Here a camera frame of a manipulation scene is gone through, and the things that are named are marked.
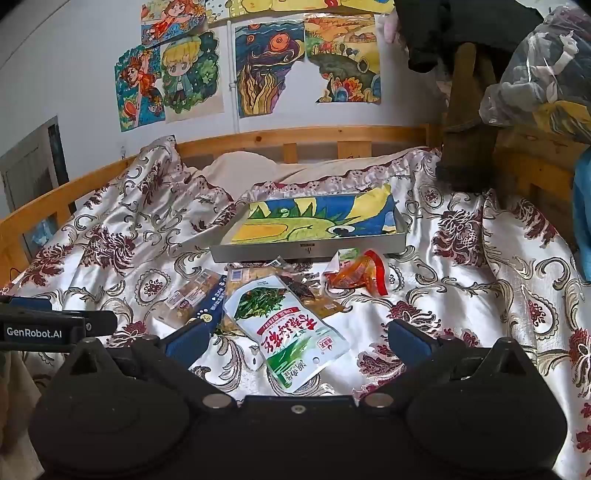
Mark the floral satin blanket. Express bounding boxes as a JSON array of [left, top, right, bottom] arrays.
[[0, 136, 591, 480]]

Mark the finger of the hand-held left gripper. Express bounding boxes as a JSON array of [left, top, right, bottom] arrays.
[[0, 295, 89, 319], [85, 310, 117, 337]]

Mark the yellow blue snack bag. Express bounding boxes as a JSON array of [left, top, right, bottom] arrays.
[[202, 261, 345, 336]]

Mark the olive brown suede boot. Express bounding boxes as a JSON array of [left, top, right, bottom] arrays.
[[436, 41, 502, 191]]

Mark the orange-haired girl wall drawing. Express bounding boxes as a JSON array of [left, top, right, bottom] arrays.
[[115, 45, 166, 133]]

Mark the swimming girl wall drawing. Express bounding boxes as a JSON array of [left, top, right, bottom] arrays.
[[140, 0, 209, 48]]

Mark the orange red snack packet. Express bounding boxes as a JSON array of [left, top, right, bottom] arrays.
[[323, 249, 391, 296]]

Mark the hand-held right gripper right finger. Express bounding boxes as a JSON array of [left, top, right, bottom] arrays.
[[355, 318, 539, 414]]

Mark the blue object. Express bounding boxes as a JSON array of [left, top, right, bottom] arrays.
[[573, 148, 591, 282]]

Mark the metal tray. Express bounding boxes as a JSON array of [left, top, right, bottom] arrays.
[[210, 185, 411, 264]]

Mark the white wall pipe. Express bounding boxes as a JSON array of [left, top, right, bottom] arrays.
[[225, 21, 239, 134]]

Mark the colourful drawing tray liner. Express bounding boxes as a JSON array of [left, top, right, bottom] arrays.
[[231, 185, 400, 244]]

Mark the landscape wall drawing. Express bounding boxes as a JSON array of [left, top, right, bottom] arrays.
[[304, 13, 383, 106]]

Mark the wooden bed frame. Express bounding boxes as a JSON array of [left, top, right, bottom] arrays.
[[0, 124, 444, 284]]

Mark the grey window frame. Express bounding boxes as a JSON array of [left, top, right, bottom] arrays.
[[0, 115, 71, 217]]

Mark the pink plush piece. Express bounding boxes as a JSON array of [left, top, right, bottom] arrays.
[[382, 11, 402, 45]]

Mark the dark red sausage packet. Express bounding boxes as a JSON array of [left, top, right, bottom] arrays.
[[279, 274, 320, 302]]

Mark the yellow cartoon wall drawing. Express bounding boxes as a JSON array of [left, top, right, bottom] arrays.
[[204, 0, 305, 25]]

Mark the cream bed sheet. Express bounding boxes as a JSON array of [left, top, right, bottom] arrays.
[[198, 147, 430, 202]]

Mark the white green pickle packet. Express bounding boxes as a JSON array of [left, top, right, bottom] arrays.
[[222, 272, 351, 395]]

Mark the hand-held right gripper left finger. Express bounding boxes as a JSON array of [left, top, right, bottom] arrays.
[[60, 318, 238, 414]]

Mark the clear plastic bag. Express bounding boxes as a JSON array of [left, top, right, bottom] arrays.
[[479, 4, 591, 145]]

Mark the black cloth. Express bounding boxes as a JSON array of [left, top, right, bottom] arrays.
[[394, 0, 546, 75]]

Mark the blond child wall drawing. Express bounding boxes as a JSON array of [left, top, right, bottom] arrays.
[[161, 30, 225, 124]]

